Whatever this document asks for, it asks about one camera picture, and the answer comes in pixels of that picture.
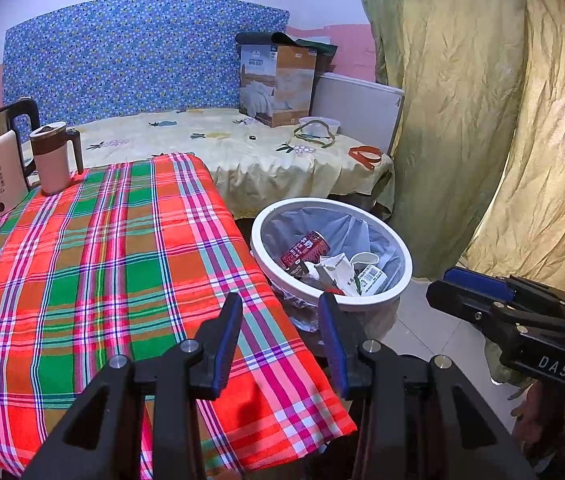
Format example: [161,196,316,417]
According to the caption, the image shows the white flat panel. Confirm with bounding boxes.
[310,72,406,156]

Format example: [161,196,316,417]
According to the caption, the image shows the yellow green curtain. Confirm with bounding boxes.
[353,0,565,281]

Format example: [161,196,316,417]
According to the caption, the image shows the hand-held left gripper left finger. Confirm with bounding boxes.
[22,291,244,480]

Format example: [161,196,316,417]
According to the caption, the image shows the olive strap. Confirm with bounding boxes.
[293,119,337,148]

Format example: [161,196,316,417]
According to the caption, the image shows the yellow pineapple print bedsheet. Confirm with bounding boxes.
[22,107,396,221]

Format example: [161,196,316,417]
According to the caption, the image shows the orange strap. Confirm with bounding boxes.
[349,145,383,167]

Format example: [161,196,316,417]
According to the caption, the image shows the pink mug with brown lid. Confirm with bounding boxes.
[29,121,84,196]

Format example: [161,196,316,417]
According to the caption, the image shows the dark green bag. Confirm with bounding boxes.
[235,31,338,58]

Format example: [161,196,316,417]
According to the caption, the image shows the red green plaid tablecloth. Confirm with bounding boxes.
[0,152,358,478]

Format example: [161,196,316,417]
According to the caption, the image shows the white round trash bin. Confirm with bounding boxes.
[250,197,413,333]

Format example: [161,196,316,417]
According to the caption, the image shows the white barcode carton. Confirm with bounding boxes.
[357,264,388,295]

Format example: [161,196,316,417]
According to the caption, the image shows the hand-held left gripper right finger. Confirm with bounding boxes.
[317,291,536,480]

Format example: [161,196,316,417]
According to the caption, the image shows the cardboard quilt box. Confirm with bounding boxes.
[239,44,318,128]

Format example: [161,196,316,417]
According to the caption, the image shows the white paper wrapper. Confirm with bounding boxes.
[315,254,363,296]

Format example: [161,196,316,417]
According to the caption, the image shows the red drink can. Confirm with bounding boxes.
[281,231,331,268]

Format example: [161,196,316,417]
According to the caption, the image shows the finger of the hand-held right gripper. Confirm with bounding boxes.
[444,266,565,319]
[425,279,565,347]

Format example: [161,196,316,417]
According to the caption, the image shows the white bowl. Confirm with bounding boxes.
[299,116,341,138]

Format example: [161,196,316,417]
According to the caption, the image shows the blue floral headboard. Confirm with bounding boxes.
[2,0,291,123]

